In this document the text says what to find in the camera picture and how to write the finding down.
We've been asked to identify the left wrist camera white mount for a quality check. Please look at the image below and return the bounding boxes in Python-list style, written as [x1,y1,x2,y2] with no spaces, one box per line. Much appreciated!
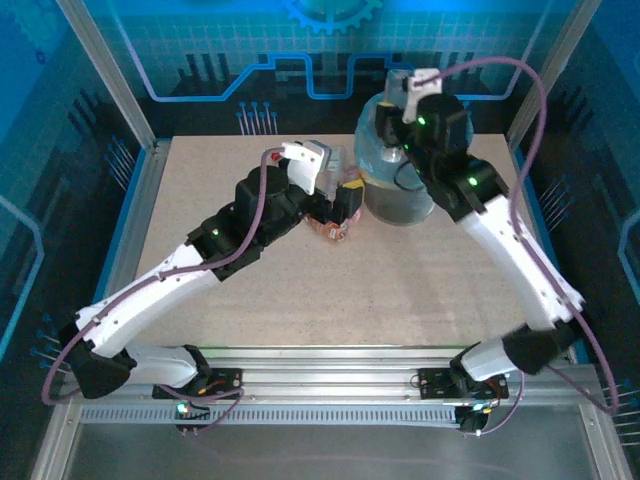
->
[281,140,335,197]

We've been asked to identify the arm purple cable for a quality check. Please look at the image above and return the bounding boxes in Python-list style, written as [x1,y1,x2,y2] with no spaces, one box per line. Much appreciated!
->
[422,56,621,437]
[41,147,249,437]

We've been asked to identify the slotted grey cable duct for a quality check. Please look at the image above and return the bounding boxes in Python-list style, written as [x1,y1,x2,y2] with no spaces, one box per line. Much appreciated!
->
[78,405,464,427]

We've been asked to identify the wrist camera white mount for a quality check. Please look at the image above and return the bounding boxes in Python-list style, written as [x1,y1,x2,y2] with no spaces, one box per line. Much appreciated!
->
[281,140,335,197]
[401,68,445,125]

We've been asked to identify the aluminium front beam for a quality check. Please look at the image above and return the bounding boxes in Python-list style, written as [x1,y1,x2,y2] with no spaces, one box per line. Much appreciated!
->
[59,344,609,407]

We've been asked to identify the grey metal front panel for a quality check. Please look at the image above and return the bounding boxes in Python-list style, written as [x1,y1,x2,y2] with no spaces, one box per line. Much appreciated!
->
[29,399,634,480]

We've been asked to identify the right black connector box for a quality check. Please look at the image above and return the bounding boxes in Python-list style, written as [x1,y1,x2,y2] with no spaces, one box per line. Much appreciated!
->
[455,402,496,437]

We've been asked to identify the grey bin blue liner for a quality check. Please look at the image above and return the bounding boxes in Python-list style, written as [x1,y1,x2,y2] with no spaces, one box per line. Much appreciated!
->
[352,69,475,227]

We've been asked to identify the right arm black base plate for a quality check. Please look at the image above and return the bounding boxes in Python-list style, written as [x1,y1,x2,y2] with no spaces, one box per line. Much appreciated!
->
[416,366,510,401]

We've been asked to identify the clear bottle white label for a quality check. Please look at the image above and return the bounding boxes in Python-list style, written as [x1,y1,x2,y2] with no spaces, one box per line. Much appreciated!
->
[319,143,351,201]

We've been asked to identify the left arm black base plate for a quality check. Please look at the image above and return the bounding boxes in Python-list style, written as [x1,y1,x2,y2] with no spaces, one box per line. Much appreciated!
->
[151,367,245,401]

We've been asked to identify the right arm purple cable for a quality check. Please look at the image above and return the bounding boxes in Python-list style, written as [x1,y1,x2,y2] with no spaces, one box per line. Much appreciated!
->
[422,56,621,437]

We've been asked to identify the left black connector box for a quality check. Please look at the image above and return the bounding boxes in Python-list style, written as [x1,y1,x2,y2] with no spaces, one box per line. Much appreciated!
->
[172,397,214,437]

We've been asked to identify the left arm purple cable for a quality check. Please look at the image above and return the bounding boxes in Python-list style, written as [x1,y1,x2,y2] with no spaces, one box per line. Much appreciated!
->
[41,147,249,437]

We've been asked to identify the aluminium frame post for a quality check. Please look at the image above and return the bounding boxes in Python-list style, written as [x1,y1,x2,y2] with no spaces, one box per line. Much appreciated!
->
[505,0,602,150]
[55,0,159,151]

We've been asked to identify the brown label drink bottle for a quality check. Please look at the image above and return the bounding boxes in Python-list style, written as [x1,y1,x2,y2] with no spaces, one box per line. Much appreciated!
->
[306,208,362,245]

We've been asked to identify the black connector box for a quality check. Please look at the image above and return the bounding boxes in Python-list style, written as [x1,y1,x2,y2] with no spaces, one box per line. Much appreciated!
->
[455,402,496,437]
[172,397,214,437]

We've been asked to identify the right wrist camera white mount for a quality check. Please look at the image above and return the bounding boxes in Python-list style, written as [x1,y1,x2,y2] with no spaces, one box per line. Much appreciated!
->
[401,68,445,125]

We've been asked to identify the aluminium side rail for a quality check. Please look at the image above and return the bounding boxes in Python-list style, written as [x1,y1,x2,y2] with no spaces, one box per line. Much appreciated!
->
[97,139,174,321]

